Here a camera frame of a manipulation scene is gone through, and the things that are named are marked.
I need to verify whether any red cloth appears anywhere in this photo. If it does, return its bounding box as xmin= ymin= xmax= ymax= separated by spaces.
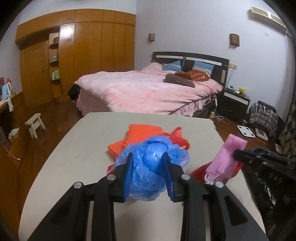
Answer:
xmin=190 ymin=162 xmax=244 ymax=183

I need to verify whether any red plastic bag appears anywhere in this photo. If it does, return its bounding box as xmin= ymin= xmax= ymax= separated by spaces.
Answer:
xmin=162 ymin=127 xmax=190 ymax=150

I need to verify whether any blue plastic bag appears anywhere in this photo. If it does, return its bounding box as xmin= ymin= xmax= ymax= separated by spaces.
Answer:
xmin=107 ymin=135 xmax=190 ymax=201

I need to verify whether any white bathroom scale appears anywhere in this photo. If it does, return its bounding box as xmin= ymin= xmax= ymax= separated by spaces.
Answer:
xmin=237 ymin=125 xmax=255 ymax=138

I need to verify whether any dark patterned curtain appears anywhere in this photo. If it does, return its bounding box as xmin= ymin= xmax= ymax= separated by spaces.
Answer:
xmin=279 ymin=90 xmax=296 ymax=160

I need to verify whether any plaid bag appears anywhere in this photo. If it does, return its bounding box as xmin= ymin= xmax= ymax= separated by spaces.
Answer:
xmin=248 ymin=101 xmax=278 ymax=137

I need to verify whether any black white nightstand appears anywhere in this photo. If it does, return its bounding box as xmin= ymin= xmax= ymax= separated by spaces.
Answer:
xmin=217 ymin=89 xmax=250 ymax=124

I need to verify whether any yellow plush toy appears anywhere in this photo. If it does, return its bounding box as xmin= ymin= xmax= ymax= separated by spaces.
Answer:
xmin=238 ymin=88 xmax=246 ymax=95

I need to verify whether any grey table cloth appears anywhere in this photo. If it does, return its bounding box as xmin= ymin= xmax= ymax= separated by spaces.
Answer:
xmin=18 ymin=111 xmax=266 ymax=241

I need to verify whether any black bed headboard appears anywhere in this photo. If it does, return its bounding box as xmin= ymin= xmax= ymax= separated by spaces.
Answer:
xmin=152 ymin=51 xmax=229 ymax=87

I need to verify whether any right blue pillow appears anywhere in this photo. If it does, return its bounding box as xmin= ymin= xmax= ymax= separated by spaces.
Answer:
xmin=192 ymin=61 xmax=215 ymax=76

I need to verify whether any blue pillow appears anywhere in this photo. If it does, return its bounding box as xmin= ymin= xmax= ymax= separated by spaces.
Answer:
xmin=192 ymin=61 xmax=215 ymax=76
xmin=162 ymin=60 xmax=182 ymax=72

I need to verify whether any red dotted cushion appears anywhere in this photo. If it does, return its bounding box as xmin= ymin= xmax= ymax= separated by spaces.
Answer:
xmin=175 ymin=70 xmax=210 ymax=82

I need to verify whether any small white stool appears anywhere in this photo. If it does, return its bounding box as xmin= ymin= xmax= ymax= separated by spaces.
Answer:
xmin=25 ymin=113 xmax=46 ymax=139

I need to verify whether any brown cushion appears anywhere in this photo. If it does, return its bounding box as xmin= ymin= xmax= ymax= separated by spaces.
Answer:
xmin=163 ymin=73 xmax=195 ymax=88

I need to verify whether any left blue pillow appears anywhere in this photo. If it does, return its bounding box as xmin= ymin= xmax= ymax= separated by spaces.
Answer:
xmin=162 ymin=60 xmax=182 ymax=72

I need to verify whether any wooden side desk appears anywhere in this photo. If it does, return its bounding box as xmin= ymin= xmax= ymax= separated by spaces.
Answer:
xmin=1 ymin=92 xmax=26 ymax=207

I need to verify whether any bed with pink cover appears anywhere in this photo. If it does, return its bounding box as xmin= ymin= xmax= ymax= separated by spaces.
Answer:
xmin=68 ymin=62 xmax=223 ymax=116

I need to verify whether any air conditioner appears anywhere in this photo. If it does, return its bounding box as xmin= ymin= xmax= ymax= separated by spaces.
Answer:
xmin=249 ymin=6 xmax=288 ymax=34

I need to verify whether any blue white kettle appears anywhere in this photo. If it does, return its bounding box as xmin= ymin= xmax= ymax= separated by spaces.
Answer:
xmin=2 ymin=82 xmax=12 ymax=100

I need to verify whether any wooden wardrobe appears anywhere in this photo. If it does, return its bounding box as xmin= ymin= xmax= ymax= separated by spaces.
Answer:
xmin=15 ymin=9 xmax=136 ymax=107

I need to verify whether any white power strip cable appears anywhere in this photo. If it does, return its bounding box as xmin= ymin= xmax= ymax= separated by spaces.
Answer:
xmin=209 ymin=98 xmax=232 ymax=126

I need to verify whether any right wall lamp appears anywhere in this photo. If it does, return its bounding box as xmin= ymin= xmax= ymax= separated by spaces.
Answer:
xmin=229 ymin=33 xmax=240 ymax=47

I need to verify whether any wall lamp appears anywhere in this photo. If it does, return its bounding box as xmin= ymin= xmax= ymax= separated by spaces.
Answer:
xmin=148 ymin=34 xmax=155 ymax=43
xmin=229 ymin=33 xmax=240 ymax=47

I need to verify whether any left wall lamp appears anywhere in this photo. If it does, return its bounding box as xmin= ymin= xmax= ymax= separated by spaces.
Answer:
xmin=148 ymin=34 xmax=155 ymax=43

